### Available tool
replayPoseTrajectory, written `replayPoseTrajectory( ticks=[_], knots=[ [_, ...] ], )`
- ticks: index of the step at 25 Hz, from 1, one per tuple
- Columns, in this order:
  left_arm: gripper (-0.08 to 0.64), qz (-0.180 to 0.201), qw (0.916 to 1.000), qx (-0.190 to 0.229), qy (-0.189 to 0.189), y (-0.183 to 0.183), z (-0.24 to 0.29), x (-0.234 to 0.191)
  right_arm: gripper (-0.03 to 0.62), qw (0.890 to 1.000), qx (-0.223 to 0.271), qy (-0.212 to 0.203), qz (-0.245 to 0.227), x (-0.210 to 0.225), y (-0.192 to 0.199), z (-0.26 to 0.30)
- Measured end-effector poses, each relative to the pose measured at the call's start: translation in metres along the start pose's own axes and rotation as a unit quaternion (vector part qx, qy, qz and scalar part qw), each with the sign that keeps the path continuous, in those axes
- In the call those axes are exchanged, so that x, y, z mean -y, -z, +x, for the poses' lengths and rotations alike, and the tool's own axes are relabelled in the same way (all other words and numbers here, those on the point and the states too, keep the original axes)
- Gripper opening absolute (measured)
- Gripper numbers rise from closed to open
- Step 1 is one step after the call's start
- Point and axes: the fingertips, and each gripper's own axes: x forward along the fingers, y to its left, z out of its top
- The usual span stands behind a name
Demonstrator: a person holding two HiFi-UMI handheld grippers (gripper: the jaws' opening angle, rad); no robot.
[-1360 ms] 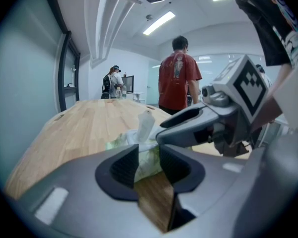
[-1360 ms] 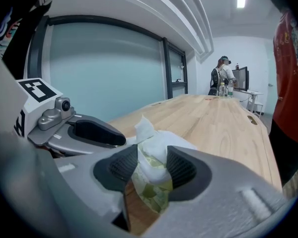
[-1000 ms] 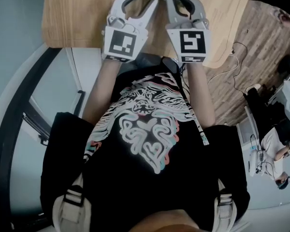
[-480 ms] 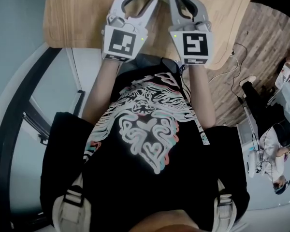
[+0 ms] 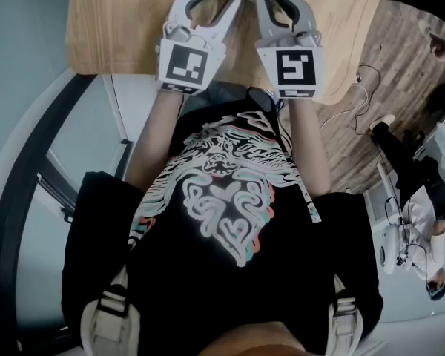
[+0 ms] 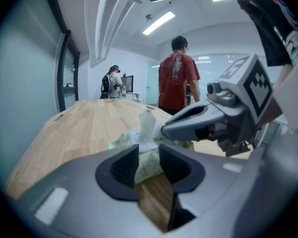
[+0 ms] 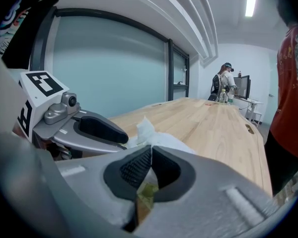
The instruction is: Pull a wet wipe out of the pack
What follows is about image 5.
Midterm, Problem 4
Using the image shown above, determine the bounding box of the person's right forearm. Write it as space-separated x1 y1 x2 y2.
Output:
287 98 333 199

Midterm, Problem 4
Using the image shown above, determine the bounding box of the white device with black lens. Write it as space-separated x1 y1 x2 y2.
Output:
380 222 403 276

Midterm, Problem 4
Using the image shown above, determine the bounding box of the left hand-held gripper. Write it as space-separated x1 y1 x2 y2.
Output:
154 0 243 96

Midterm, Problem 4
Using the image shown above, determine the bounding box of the black printed t-shirt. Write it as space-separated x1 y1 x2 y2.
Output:
61 104 385 356

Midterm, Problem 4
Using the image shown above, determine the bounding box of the person's blue jeans leg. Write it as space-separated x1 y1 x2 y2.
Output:
181 79 251 118

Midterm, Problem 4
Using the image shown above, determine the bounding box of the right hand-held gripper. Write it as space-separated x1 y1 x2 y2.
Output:
251 0 326 102

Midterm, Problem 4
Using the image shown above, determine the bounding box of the white shoulder strap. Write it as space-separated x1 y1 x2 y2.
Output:
79 265 142 356
326 276 364 356

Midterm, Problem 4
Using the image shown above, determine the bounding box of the black waist device with screen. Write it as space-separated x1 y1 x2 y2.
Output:
246 86 283 113

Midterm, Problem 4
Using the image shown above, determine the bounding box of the black window frame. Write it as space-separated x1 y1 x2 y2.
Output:
0 74 134 356

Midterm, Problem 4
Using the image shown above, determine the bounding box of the person's chin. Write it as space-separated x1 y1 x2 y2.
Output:
200 320 320 356

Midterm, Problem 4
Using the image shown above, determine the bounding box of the right white shoulder strap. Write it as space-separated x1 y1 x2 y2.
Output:
326 276 364 356

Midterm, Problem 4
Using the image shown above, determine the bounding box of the black cable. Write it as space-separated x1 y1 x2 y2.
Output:
352 64 383 137

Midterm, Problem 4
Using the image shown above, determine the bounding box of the left white shoulder strap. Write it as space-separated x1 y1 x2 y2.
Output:
79 265 142 356

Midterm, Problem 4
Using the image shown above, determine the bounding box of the white cable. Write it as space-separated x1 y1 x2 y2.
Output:
320 83 370 130

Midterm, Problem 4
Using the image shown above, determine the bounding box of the person's left forearm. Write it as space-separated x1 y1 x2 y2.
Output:
125 89 185 195

